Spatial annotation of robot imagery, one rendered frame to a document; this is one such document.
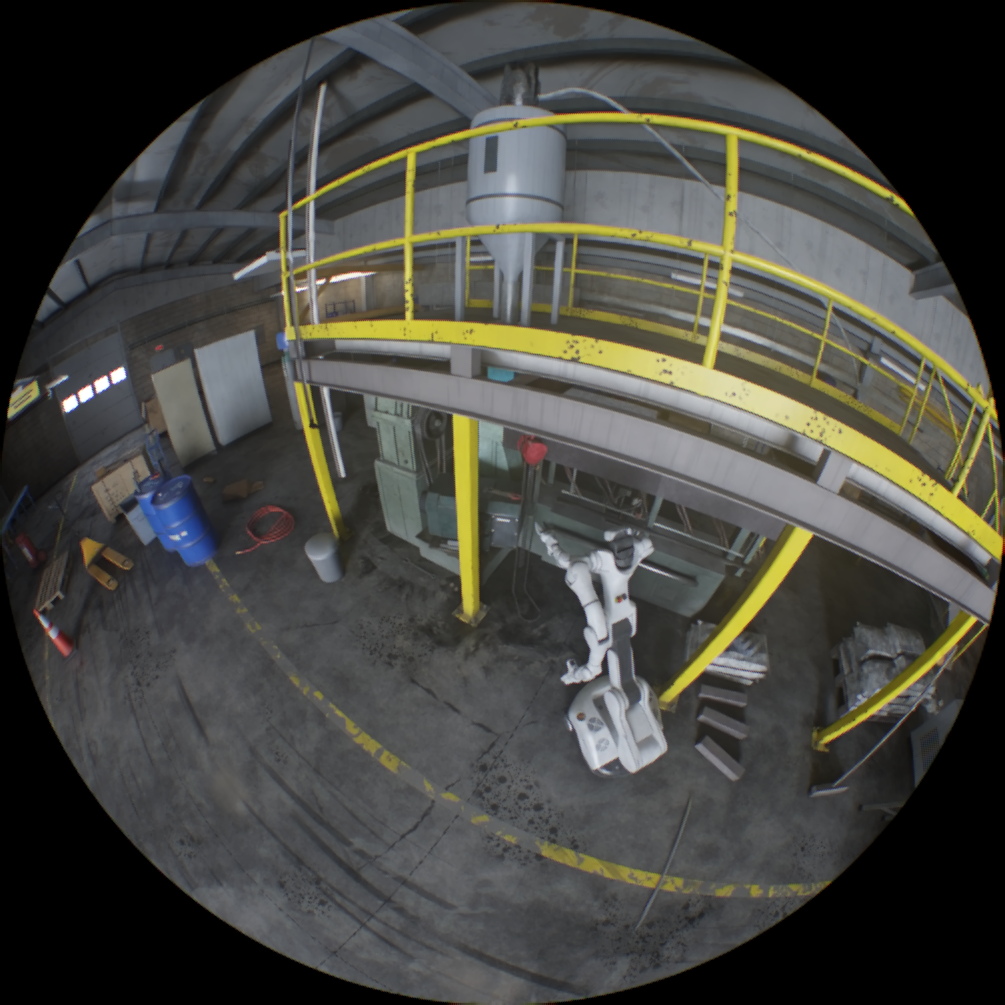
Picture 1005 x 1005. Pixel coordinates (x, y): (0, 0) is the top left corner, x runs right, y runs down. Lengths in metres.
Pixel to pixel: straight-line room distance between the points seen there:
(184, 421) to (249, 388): 1.47
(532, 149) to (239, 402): 6.32
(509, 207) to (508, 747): 3.44
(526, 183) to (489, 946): 4.51
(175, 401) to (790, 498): 7.57
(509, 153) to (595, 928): 4.66
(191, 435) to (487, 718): 6.58
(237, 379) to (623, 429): 6.70
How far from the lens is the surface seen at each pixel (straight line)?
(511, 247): 2.53
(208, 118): 6.04
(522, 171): 2.50
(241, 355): 7.17
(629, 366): 1.30
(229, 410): 7.19
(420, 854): 2.37
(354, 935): 2.64
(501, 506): 2.48
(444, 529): 2.71
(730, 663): 2.95
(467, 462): 1.79
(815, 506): 1.61
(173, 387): 6.98
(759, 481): 1.49
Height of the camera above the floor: 2.32
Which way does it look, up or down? 36 degrees down
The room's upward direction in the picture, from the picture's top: 3 degrees clockwise
